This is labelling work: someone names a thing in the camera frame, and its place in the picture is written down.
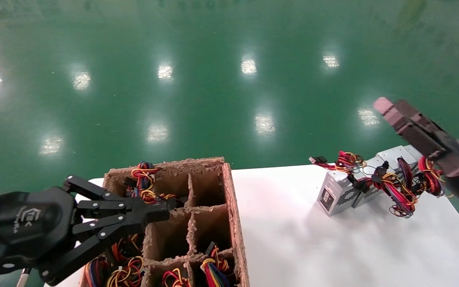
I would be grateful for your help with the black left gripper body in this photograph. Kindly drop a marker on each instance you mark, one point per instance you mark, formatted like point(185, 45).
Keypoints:
point(18, 227)

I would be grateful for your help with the brown cardboard divider box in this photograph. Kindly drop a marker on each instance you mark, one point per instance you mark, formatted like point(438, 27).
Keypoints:
point(213, 223)

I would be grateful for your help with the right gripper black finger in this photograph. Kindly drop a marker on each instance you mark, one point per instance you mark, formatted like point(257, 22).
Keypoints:
point(420, 121)
point(401, 125)

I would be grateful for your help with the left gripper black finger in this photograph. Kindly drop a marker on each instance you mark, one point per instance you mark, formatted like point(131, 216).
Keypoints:
point(106, 233)
point(114, 205)

